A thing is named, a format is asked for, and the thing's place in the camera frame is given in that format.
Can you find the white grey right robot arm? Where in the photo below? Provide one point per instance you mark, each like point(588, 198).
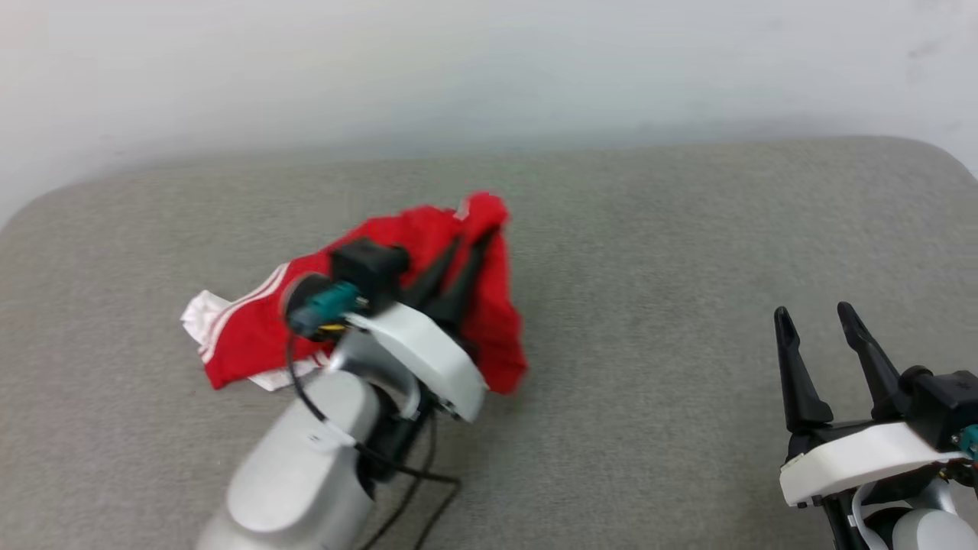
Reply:
point(917, 519)

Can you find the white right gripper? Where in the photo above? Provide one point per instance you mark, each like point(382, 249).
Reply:
point(863, 462)

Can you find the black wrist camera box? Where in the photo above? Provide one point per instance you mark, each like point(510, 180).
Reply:
point(367, 267)
point(943, 405)

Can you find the red garment with white stripes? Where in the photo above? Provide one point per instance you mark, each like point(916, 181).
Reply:
point(256, 328)

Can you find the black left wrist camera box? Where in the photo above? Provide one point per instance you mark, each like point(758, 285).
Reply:
point(367, 267)

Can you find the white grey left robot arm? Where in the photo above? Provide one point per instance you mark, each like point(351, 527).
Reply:
point(306, 473)

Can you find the grey fabric sofa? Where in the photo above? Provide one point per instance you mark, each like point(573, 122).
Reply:
point(649, 321)

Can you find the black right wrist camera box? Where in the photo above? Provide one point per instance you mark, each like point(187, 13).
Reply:
point(943, 405)

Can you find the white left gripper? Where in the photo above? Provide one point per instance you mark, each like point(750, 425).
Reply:
point(432, 359)

